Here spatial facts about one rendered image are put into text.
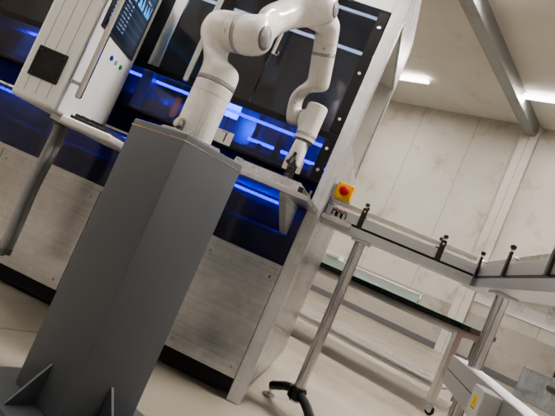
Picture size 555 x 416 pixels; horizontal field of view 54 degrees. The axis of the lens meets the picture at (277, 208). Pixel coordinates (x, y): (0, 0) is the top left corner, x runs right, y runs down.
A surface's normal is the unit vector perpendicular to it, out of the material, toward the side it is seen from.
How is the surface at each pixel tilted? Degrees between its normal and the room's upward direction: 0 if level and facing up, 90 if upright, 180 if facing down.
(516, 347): 90
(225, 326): 90
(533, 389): 90
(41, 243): 90
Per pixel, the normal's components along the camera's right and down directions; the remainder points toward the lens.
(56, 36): -0.01, -0.07
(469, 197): -0.55, -0.29
